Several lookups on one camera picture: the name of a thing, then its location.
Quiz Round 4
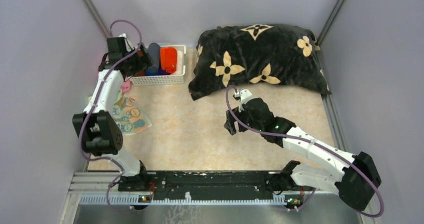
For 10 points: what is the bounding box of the orange towel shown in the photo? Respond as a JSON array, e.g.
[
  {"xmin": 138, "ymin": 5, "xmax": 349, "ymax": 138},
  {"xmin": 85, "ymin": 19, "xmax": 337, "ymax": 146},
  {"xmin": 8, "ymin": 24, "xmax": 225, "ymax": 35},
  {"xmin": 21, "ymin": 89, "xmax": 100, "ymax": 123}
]
[{"xmin": 160, "ymin": 47, "xmax": 178, "ymax": 74}]

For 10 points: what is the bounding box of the white plastic basket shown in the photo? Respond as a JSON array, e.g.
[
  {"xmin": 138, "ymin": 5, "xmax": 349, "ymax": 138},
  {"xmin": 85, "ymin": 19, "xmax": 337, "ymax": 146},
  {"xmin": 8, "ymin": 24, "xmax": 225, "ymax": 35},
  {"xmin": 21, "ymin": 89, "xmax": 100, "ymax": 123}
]
[{"xmin": 130, "ymin": 44, "xmax": 188, "ymax": 86}]

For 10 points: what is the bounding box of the patterned teal yellow towel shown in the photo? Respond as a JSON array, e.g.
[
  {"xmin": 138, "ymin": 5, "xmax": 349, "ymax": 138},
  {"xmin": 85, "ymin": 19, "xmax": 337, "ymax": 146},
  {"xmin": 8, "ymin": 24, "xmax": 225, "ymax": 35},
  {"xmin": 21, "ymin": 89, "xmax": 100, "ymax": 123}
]
[{"xmin": 111, "ymin": 95, "xmax": 152, "ymax": 135}]

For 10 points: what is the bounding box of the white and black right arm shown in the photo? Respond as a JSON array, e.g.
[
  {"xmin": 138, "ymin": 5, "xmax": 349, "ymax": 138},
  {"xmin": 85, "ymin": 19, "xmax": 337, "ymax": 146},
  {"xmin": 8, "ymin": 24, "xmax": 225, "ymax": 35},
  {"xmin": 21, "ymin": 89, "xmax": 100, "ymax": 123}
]
[{"xmin": 225, "ymin": 97, "xmax": 385, "ymax": 212}]

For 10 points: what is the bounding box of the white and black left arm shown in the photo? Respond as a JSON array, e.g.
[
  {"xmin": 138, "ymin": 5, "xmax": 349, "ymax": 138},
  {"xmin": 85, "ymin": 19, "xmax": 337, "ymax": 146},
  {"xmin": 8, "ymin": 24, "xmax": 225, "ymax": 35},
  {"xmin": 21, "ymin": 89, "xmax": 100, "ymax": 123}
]
[{"xmin": 72, "ymin": 34, "xmax": 152, "ymax": 191}]

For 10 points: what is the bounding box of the brown rolled towel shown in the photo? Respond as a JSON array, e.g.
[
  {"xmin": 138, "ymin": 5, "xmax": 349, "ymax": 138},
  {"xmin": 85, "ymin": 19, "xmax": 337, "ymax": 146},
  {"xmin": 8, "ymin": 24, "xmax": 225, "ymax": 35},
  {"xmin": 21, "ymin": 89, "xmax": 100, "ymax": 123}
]
[{"xmin": 134, "ymin": 50, "xmax": 147, "ymax": 76}]

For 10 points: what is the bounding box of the grey rolled towel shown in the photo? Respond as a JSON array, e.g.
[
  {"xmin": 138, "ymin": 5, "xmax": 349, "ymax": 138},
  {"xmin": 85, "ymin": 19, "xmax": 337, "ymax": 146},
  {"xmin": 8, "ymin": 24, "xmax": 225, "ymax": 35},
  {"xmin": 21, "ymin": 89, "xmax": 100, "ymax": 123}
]
[{"xmin": 147, "ymin": 43, "xmax": 161, "ymax": 73}]

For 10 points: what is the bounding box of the blue rolled towel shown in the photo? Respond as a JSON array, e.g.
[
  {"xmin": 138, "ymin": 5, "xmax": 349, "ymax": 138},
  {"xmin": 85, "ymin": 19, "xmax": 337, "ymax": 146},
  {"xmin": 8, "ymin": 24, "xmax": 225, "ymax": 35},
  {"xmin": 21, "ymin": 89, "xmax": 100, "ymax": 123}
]
[{"xmin": 146, "ymin": 70, "xmax": 160, "ymax": 76}]

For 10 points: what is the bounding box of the pink towel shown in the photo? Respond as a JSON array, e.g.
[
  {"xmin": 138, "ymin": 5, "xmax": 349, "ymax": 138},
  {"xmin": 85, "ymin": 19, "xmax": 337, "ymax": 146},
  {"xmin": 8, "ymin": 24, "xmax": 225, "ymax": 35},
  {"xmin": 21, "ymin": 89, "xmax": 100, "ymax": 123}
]
[{"xmin": 120, "ymin": 79, "xmax": 131, "ymax": 94}]

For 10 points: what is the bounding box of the purple rolled towel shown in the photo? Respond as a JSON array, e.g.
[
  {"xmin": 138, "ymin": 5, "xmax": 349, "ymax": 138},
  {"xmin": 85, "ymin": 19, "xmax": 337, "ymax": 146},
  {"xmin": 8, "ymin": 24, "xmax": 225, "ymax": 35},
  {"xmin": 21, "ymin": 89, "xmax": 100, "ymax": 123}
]
[{"xmin": 157, "ymin": 67, "xmax": 170, "ymax": 76}]

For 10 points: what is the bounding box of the black floral pillow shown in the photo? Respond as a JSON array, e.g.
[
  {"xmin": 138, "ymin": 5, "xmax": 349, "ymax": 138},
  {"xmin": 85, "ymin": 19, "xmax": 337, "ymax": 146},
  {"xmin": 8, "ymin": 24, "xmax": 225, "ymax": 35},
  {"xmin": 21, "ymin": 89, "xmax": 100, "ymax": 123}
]
[{"xmin": 188, "ymin": 24, "xmax": 331, "ymax": 100}]

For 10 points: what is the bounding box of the white rolled towel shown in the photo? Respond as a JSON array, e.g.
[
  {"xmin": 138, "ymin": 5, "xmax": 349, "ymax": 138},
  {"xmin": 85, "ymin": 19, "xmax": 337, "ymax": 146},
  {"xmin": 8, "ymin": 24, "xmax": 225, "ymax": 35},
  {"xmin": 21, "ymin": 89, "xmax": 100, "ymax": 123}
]
[{"xmin": 174, "ymin": 50, "xmax": 184, "ymax": 75}]

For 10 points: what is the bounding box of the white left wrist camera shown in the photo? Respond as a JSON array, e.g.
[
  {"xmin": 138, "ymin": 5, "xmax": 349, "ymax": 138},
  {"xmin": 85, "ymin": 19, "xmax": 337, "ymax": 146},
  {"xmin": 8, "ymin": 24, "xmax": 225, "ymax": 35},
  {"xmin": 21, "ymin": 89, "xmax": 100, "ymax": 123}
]
[{"xmin": 119, "ymin": 33, "xmax": 135, "ymax": 52}]

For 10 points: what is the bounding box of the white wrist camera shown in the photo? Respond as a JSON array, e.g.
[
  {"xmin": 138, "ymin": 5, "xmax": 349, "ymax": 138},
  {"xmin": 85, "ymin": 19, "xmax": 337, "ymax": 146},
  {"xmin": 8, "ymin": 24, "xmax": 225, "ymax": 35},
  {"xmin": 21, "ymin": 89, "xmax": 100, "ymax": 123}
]
[
  {"xmin": 233, "ymin": 89, "xmax": 253, "ymax": 105},
  {"xmin": 119, "ymin": 33, "xmax": 135, "ymax": 52}
]

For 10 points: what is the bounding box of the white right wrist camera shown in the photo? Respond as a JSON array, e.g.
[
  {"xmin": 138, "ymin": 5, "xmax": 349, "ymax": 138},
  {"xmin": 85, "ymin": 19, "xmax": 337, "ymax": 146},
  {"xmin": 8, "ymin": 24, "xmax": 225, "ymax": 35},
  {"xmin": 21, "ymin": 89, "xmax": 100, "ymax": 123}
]
[{"xmin": 233, "ymin": 89, "xmax": 253, "ymax": 105}]

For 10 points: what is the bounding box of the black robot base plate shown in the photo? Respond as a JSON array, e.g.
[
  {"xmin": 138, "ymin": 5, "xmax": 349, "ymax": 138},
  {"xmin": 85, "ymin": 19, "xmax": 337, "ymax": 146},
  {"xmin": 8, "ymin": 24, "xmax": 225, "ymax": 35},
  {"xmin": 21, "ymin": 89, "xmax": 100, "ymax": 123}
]
[{"xmin": 118, "ymin": 169, "xmax": 316, "ymax": 202}]

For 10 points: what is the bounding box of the aluminium frame rail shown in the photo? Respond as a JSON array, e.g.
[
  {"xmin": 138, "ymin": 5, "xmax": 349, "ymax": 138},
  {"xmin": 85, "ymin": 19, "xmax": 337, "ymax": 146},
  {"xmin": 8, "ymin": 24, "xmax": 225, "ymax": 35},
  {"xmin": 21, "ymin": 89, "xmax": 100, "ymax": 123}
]
[{"xmin": 59, "ymin": 169, "xmax": 382, "ymax": 224}]

